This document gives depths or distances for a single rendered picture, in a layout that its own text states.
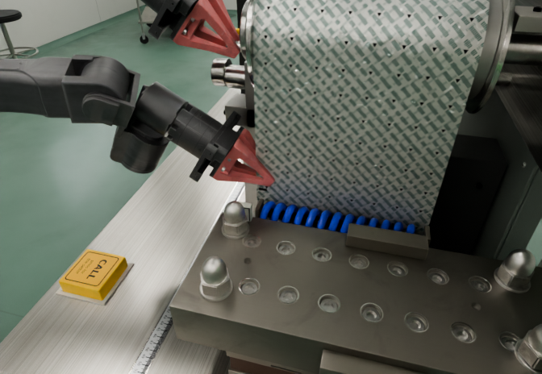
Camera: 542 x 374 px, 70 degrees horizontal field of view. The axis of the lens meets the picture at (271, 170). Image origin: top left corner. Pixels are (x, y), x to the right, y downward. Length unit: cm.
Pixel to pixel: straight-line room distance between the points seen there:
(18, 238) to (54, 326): 171
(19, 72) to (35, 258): 171
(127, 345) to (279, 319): 24
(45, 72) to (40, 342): 35
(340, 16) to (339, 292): 30
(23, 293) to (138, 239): 136
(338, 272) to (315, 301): 5
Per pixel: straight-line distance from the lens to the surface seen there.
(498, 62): 45
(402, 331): 44
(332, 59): 44
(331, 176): 51
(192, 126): 51
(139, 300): 63
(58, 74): 52
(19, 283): 211
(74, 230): 226
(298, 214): 52
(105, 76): 51
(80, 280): 66
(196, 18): 51
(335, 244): 50
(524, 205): 57
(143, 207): 79
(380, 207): 54
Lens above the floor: 138
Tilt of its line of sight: 34 degrees down
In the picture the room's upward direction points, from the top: straight up
